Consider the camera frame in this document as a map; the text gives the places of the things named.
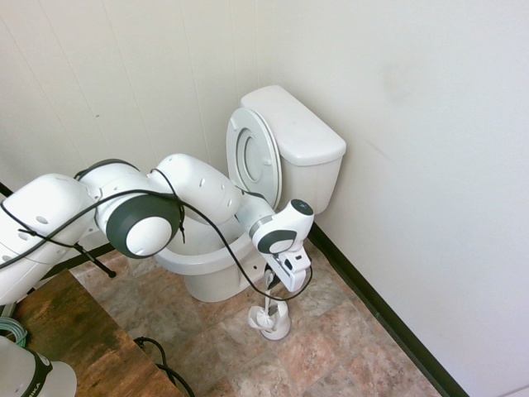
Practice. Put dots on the dark wooden table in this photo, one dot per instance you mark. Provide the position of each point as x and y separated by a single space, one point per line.
82 331

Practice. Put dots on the white toilet bowl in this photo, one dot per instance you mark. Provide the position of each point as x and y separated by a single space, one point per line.
215 281

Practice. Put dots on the white tank lid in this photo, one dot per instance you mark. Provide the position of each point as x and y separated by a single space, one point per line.
293 124

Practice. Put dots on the white toilet lid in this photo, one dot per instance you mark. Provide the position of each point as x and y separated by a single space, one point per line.
257 159

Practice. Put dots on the black camera stand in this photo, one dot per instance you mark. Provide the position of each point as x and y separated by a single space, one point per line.
97 261

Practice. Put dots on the black baseboard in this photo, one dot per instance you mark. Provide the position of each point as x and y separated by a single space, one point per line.
5 189
372 285

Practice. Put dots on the white toilet seat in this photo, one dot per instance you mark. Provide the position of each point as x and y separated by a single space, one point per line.
237 165

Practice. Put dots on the white toilet brush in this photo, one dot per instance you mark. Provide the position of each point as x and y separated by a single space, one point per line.
264 318

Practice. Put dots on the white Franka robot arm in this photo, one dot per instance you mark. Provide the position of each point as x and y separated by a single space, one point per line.
194 186

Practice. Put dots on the white toilet tank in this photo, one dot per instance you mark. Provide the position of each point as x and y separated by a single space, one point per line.
316 182

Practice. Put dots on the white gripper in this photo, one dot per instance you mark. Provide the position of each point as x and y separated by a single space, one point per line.
295 274

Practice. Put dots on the white toilet brush holder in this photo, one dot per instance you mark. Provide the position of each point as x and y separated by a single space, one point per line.
277 328

